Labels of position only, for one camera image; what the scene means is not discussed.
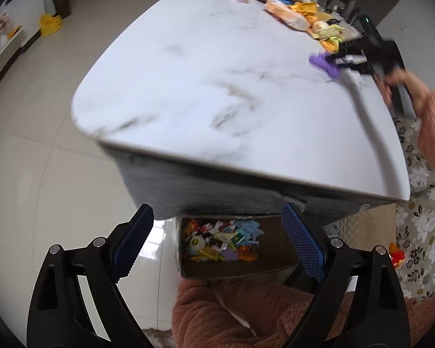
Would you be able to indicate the purple plastic toy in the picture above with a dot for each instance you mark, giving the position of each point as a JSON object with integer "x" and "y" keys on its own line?
{"x": 324, "y": 63}

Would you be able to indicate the brown cardboard box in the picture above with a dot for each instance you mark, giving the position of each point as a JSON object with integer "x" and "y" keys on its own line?
{"x": 275, "y": 253}

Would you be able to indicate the pile of toys and wrappers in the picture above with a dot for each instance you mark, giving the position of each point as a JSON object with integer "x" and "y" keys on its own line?
{"x": 217, "y": 241}

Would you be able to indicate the wall poster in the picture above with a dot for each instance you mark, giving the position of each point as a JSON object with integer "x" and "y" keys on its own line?
{"x": 18, "y": 7}

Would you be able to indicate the yellow plastic container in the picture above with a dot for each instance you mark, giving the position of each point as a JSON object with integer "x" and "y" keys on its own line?
{"x": 50, "y": 24}

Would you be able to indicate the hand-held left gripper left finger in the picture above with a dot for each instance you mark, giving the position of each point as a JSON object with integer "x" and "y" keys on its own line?
{"x": 130, "y": 246}

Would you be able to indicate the orange yellow packet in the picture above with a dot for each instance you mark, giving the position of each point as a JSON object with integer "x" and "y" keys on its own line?
{"x": 330, "y": 45}

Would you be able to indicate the yellow green wrapper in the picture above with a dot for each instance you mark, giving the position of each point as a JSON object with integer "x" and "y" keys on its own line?
{"x": 332, "y": 32}

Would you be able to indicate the red orange plush toy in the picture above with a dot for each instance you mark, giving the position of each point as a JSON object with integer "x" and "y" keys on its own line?
{"x": 397, "y": 255}

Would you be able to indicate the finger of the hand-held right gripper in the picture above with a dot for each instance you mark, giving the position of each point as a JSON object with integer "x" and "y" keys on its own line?
{"x": 359, "y": 68}
{"x": 353, "y": 47}

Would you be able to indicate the floral quilted sofa cover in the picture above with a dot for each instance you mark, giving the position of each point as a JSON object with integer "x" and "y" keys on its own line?
{"x": 420, "y": 224}

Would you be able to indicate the person's brown fleece clothing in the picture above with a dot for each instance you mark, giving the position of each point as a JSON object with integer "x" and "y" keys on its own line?
{"x": 232, "y": 315}

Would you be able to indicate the orange snack packet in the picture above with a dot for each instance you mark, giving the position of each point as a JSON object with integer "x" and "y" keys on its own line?
{"x": 286, "y": 14}

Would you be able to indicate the person's right hand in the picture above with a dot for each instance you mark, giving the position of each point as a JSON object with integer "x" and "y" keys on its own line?
{"x": 411, "y": 87}

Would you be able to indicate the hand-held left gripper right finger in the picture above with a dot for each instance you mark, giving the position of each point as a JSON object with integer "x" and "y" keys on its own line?
{"x": 304, "y": 243}

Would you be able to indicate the white round item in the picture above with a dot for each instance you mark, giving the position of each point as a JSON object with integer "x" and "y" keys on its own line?
{"x": 319, "y": 27}

